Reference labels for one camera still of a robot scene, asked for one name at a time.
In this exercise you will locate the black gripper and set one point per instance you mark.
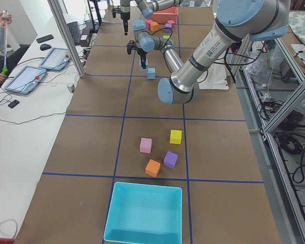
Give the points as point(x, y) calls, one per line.
point(124, 16)
point(141, 52)

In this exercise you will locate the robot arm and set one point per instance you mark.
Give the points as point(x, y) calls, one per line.
point(147, 8)
point(235, 20)

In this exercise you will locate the magenta block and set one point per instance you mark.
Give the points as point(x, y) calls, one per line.
point(148, 22)
point(172, 23)

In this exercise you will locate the orange block right side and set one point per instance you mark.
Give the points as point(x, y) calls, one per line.
point(154, 26)

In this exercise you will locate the orange block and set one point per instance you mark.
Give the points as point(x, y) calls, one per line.
point(154, 26)
point(152, 168)

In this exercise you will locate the pink plastic tray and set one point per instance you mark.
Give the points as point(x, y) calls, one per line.
point(162, 16)

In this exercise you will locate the magenta block right side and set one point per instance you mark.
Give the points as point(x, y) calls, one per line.
point(172, 23)

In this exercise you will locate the far teach pendant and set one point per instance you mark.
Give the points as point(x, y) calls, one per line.
point(56, 59)

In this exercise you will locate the teach pendant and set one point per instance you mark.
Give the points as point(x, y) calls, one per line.
point(56, 59)
point(26, 80)

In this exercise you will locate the yellow foam block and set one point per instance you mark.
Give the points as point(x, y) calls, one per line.
point(175, 137)

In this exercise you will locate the light pink foam block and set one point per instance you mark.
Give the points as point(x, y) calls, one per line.
point(145, 145)

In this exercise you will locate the purple block left side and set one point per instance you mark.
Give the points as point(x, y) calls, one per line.
point(170, 159)

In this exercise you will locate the orange block left side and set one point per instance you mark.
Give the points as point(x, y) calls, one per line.
point(152, 168)

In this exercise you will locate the near teach pendant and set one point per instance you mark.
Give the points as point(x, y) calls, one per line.
point(26, 80)

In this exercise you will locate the cyan plastic bin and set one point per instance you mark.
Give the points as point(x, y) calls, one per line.
point(141, 213)

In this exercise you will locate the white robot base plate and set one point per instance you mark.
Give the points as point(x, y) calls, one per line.
point(214, 78)

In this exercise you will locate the aluminium frame post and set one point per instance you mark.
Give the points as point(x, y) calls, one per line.
point(64, 31)

